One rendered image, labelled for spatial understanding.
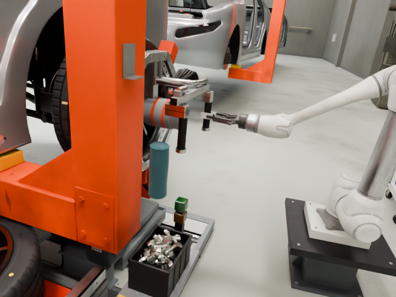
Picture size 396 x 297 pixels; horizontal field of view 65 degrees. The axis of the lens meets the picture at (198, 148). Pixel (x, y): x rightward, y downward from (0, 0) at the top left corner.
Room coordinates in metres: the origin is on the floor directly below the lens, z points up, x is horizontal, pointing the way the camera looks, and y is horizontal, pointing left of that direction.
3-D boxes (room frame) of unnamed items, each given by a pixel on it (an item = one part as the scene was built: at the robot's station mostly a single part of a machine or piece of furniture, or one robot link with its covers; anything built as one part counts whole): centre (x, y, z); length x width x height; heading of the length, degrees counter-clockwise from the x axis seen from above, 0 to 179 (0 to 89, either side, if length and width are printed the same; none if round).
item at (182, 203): (0.97, 0.04, 0.64); 0.04 x 0.04 x 0.04; 73
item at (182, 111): (1.22, 0.10, 0.93); 0.09 x 0.05 x 0.05; 73
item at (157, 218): (1.49, 0.41, 0.13); 0.50 x 0.36 x 0.10; 163
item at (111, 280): (1.19, 0.49, 0.26); 0.42 x 0.18 x 0.35; 73
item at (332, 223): (1.45, -0.78, 0.37); 0.22 x 0.18 x 0.06; 1
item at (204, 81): (1.50, 0.10, 1.03); 0.19 x 0.18 x 0.11; 73
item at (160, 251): (0.83, 0.09, 0.51); 0.20 x 0.14 x 0.13; 163
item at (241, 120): (1.49, -0.18, 0.83); 0.09 x 0.08 x 0.07; 73
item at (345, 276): (1.43, -0.78, 0.15); 0.50 x 0.50 x 0.30; 80
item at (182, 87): (1.31, 0.16, 1.03); 0.19 x 0.18 x 0.11; 73
